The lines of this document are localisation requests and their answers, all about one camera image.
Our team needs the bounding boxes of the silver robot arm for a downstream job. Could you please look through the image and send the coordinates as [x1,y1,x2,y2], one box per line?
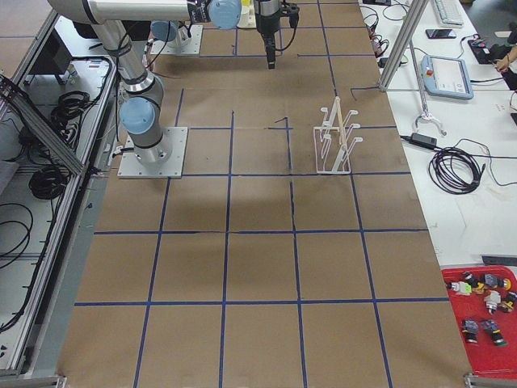
[49,1,242,165]

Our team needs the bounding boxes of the coiled black cable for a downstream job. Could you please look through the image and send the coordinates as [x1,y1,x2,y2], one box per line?
[428,145,485,194]

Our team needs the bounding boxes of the black power adapter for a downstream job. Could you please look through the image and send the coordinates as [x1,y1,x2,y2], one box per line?
[410,133,437,150]

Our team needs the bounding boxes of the white wire cup rack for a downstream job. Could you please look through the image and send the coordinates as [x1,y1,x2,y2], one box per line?
[313,96,363,175]

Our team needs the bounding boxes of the blue teach pendant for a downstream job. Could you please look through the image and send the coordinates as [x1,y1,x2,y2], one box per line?
[421,55,473,100]

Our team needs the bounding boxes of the white keyboard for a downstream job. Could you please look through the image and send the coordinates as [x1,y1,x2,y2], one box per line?
[430,0,464,27]

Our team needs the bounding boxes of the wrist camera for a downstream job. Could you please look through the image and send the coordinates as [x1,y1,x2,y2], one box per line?
[280,1,300,29]

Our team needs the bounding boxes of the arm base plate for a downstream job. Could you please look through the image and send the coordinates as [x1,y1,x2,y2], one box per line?
[150,20,203,56]
[118,127,188,179]

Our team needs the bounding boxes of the aluminium frame post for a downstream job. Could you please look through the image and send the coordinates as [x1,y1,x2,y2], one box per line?
[378,0,428,91]

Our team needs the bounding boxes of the red parts tray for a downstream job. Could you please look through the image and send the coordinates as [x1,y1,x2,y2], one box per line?
[442,266,516,380]

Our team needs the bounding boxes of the black smartphone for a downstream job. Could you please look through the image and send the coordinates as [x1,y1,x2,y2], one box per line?
[425,28,456,40]

